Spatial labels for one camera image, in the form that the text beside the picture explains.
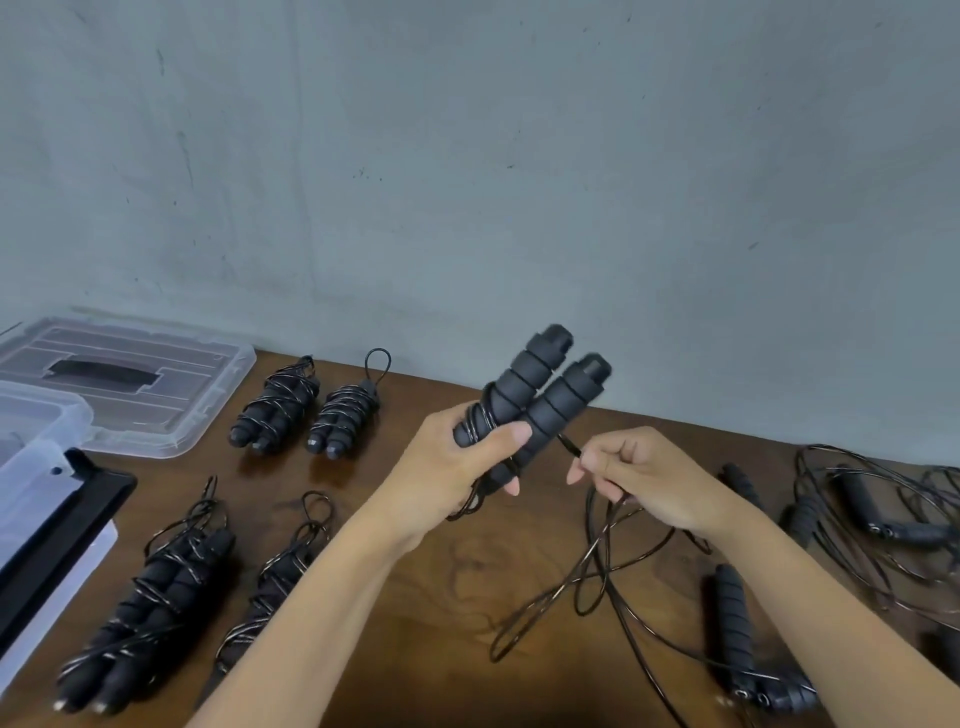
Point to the clear plastic storage box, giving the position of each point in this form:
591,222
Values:
30,480

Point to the person's left hand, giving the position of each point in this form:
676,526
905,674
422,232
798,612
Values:
431,472

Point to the person's right thumb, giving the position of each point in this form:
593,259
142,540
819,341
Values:
577,472

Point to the person's left forearm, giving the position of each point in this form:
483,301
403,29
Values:
300,630

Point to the person's left thumb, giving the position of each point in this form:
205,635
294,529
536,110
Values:
504,442

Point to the black flat tablet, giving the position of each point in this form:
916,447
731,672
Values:
67,525

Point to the person's right hand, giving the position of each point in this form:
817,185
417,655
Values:
660,480

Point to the person's right forearm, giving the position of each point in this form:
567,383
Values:
817,622

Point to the clear plastic box lid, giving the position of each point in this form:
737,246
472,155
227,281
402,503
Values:
187,390

